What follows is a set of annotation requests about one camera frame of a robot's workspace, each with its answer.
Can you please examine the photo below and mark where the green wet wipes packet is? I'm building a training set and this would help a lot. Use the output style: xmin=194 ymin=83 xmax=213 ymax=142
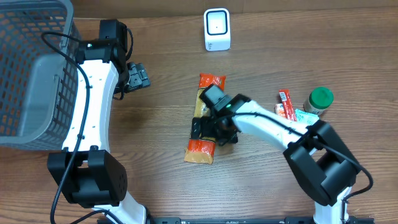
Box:
xmin=295 ymin=109 xmax=320 ymax=125

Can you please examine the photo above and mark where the red stick snack packet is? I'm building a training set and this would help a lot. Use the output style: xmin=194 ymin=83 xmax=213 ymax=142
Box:
xmin=279 ymin=89 xmax=297 ymax=121

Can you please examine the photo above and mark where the white barcode scanner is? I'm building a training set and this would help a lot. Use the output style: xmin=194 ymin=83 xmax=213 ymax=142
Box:
xmin=203 ymin=7 xmax=231 ymax=52

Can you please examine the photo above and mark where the grey plastic mesh basket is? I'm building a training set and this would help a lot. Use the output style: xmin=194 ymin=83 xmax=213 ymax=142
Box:
xmin=1 ymin=0 xmax=80 ymax=151

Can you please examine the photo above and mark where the green lid glass jar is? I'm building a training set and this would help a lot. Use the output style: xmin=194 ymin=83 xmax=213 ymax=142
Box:
xmin=303 ymin=86 xmax=334 ymax=115

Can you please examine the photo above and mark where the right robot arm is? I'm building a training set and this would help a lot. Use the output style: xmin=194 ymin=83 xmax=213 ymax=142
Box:
xmin=191 ymin=84 xmax=360 ymax=223

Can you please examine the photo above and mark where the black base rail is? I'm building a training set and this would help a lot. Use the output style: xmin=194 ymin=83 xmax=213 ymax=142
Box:
xmin=96 ymin=216 xmax=376 ymax=224

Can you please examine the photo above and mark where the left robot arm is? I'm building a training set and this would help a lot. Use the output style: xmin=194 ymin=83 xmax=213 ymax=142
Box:
xmin=47 ymin=19 xmax=153 ymax=223

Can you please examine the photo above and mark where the orange spaghetti packet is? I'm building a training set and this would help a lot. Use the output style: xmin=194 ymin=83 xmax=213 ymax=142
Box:
xmin=184 ymin=73 xmax=226 ymax=164

